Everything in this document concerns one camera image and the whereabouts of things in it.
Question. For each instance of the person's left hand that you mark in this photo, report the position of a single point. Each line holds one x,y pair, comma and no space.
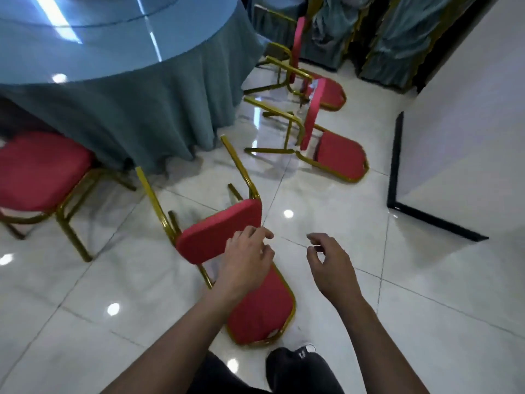
246,266

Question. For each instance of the person's left forearm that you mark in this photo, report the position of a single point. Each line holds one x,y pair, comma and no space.
172,348

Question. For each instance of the person's right hand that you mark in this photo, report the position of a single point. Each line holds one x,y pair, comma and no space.
334,274

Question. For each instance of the blue round table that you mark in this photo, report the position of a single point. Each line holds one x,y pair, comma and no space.
102,49

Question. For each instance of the black trousers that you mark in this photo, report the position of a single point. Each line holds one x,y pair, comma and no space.
299,373

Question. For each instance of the black white canvas sneaker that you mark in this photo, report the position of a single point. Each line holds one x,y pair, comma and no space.
305,349

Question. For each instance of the person's right forearm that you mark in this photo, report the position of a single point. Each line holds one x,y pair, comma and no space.
381,352

